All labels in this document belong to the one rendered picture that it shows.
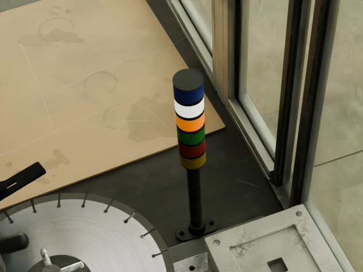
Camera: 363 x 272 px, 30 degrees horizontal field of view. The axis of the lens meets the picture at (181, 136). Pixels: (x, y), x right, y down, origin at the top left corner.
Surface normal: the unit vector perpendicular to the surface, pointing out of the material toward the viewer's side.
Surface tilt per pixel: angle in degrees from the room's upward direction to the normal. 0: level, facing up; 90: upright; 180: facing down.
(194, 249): 0
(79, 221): 0
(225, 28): 90
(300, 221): 0
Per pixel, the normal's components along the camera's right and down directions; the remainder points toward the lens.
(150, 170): -0.05, -0.64
